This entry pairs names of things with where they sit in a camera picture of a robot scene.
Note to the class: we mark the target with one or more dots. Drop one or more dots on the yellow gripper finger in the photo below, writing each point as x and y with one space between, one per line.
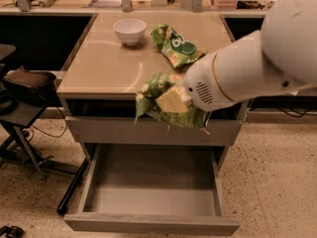
175 100

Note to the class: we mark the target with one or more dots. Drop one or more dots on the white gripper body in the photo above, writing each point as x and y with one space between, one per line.
200 81

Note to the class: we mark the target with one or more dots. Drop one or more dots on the green jalapeno chip bag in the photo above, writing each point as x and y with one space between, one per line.
153 88

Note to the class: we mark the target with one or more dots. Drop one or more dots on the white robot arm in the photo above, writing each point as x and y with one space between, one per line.
281 57

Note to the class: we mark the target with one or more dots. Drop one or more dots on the green sour cream chip bag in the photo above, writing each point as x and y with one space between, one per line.
174 47

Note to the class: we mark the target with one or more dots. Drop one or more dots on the grey drawer cabinet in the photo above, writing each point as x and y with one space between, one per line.
104 75

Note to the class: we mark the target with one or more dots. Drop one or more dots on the open grey lower drawer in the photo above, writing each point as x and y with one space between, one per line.
153 189

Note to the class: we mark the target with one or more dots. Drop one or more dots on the grey upper drawer front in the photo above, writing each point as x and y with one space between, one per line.
148 131

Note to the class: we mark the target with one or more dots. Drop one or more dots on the dark brown bag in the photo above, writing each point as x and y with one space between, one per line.
33 87

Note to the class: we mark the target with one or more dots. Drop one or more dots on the white ceramic bowl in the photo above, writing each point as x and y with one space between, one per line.
130 31

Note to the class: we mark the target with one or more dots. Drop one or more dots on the black side stand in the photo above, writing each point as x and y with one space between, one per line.
15 117

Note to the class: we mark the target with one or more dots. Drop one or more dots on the black caster wheel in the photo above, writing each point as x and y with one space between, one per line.
12 232

